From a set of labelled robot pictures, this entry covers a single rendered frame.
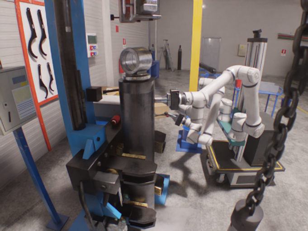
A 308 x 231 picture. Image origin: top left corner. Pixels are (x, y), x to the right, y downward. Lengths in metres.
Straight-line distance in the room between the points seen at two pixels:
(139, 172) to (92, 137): 0.33
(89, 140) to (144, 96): 0.41
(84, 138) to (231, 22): 11.50
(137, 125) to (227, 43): 11.13
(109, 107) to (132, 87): 0.61
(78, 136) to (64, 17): 0.65
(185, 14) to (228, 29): 2.82
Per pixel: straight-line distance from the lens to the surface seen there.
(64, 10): 1.02
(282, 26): 13.04
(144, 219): 1.36
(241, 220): 0.25
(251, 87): 1.50
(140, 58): 0.92
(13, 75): 1.35
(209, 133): 1.62
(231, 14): 12.06
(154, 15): 0.79
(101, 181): 0.98
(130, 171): 1.01
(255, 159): 2.30
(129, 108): 0.97
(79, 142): 1.09
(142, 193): 1.36
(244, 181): 2.37
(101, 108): 1.53
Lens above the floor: 1.67
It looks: 24 degrees down
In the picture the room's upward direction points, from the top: straight up
